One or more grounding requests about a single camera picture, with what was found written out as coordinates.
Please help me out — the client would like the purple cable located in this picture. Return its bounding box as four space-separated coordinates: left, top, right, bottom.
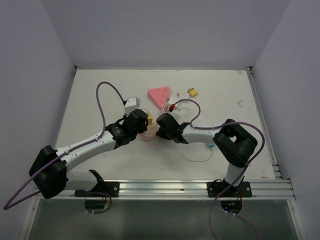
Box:
172 98 266 240
3 81 128 215

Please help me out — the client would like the pink round socket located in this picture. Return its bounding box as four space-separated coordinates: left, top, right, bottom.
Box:
138 124 158 141

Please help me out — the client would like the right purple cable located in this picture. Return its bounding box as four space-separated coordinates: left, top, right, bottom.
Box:
172 98 266 240

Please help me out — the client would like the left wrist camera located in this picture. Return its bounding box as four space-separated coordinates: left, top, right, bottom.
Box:
123 96 141 116

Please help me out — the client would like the white cable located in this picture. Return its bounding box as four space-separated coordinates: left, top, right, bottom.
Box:
178 107 213 163

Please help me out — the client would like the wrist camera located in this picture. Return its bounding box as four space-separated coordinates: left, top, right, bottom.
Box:
168 103 181 113
123 96 141 116

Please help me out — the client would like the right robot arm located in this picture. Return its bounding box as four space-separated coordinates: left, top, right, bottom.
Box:
156 113 258 197

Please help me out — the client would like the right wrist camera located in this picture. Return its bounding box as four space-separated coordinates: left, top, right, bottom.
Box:
168 103 181 113

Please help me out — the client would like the pink triangular power strip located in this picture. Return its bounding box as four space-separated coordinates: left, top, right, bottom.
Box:
147 86 171 110

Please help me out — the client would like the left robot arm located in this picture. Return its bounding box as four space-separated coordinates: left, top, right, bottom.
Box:
29 109 148 199

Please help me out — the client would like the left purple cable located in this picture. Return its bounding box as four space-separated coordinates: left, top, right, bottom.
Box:
3 81 128 215

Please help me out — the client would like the small yellow plug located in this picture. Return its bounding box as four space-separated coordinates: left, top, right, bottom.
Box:
147 114 153 126

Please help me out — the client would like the pink coiled cable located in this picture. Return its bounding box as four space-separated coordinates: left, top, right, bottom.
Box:
161 102 173 115

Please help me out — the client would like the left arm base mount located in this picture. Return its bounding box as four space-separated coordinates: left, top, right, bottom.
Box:
73 169 120 198

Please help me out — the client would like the yellow plug adapter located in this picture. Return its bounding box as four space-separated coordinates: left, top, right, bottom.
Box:
187 88 198 98

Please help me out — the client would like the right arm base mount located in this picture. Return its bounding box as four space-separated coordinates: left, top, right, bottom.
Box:
206 179 253 198

